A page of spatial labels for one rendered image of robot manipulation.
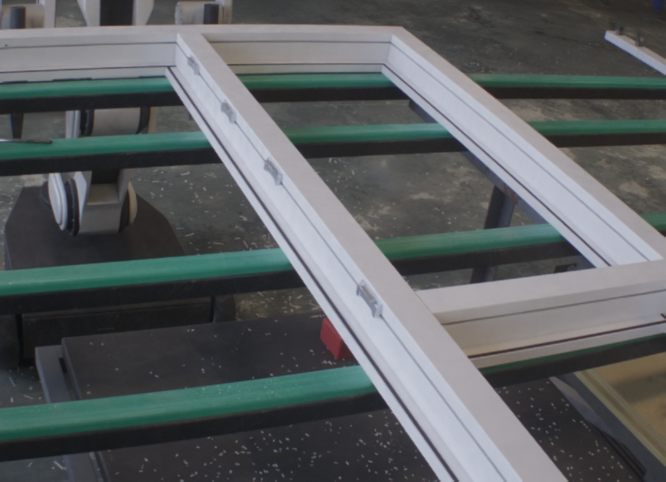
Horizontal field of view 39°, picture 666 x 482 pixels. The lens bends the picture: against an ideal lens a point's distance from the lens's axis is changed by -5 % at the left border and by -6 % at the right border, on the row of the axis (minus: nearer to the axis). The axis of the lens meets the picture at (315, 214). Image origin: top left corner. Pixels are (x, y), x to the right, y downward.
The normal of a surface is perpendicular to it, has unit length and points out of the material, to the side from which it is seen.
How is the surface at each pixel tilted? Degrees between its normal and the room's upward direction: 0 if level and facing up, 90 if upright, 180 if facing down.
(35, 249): 0
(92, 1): 66
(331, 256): 90
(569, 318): 90
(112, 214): 106
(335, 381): 0
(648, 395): 0
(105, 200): 30
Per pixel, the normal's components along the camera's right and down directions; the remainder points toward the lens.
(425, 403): -0.92, 0.07
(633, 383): 0.15, -0.87
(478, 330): 0.38, 0.49
